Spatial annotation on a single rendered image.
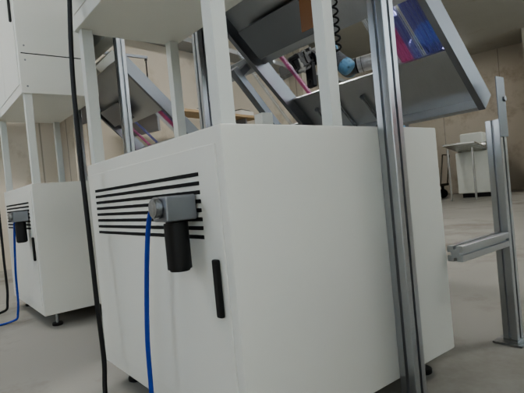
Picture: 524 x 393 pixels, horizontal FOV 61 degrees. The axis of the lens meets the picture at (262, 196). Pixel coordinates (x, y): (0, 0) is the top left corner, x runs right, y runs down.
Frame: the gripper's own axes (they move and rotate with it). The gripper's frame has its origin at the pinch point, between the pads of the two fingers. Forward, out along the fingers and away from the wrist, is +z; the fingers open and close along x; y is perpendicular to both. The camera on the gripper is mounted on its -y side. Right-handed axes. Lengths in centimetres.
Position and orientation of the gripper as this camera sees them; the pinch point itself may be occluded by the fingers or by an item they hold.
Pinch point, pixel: (287, 78)
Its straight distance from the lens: 202.3
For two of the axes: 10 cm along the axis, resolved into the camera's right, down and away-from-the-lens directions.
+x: 6.0, -0.6, -7.9
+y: -4.4, -8.6, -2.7
